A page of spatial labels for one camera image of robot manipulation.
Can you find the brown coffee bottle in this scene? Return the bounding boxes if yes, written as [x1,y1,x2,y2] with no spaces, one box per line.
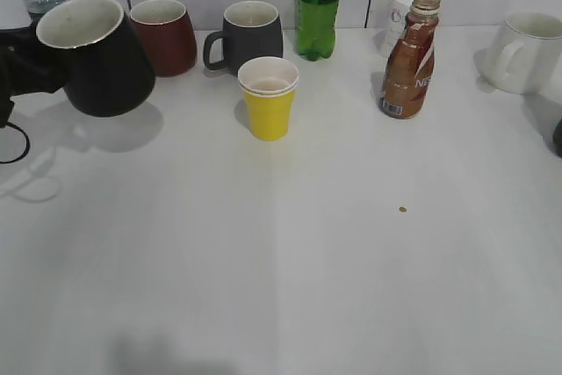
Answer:
[380,0,441,119]

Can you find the black ceramic mug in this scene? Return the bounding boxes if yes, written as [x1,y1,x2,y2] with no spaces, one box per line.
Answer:
[36,0,155,118]

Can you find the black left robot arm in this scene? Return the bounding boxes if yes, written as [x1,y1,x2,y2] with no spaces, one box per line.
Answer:
[1,24,68,128]

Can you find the yellow paper cup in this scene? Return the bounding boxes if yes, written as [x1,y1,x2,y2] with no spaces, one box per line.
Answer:
[237,56,299,141]

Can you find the dark grey ceramic mug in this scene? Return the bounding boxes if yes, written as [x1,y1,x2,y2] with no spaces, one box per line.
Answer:
[203,1,284,75]

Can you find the red ceramic mug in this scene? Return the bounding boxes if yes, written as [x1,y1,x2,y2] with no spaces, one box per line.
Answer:
[130,0,198,77]

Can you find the green soda bottle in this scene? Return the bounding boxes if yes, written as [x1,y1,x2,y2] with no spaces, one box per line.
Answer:
[297,0,339,61]

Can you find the white plastic bottle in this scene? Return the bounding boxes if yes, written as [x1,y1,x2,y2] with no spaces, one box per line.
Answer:
[379,0,413,57]

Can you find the white ceramic mug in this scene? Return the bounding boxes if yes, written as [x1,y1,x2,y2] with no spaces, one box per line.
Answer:
[480,11,561,95]

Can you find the dark object at right edge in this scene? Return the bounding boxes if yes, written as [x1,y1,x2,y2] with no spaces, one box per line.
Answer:
[552,119,562,157]

